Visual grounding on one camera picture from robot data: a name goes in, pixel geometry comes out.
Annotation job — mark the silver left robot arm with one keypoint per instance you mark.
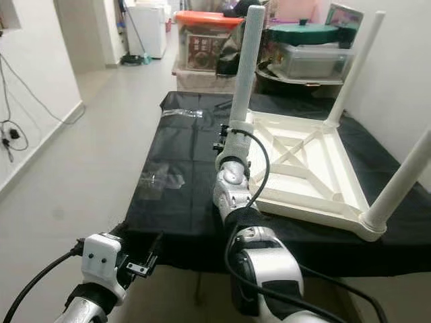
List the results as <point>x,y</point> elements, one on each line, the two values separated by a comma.
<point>94,311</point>

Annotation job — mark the clear tape strip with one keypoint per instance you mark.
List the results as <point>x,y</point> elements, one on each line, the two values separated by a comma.
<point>183,112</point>

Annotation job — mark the beige stone counter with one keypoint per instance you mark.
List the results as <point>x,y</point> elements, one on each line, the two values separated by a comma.
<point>205,81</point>

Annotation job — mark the clear tape patch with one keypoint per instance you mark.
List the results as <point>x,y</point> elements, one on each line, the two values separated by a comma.
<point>158,182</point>

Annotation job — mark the black plastic bag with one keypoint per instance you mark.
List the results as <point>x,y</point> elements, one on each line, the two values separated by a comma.
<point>230,57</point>

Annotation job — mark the clear plastic container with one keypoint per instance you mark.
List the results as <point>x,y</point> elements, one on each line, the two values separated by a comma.
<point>313,60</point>

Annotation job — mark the orange lidded storage box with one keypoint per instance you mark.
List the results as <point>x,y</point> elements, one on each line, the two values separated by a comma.
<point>205,19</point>

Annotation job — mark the green pot lid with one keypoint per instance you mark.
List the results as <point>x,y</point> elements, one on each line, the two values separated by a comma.
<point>303,35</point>

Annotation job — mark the pink translucent storage box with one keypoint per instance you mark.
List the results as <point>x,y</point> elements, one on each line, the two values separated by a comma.
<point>295,10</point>

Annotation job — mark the colourful printed flat box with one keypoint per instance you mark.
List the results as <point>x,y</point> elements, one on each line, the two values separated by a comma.
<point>345,17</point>

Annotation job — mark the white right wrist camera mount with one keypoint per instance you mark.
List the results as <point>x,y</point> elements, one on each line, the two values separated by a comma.
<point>236,145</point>

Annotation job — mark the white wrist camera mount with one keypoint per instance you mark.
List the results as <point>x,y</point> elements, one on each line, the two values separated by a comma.
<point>101,262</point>
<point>236,145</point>

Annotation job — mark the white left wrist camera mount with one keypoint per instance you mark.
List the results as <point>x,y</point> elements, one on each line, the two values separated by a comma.
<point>101,262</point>

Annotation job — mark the white wall socket with plug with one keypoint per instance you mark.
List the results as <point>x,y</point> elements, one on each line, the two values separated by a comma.
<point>15,133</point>

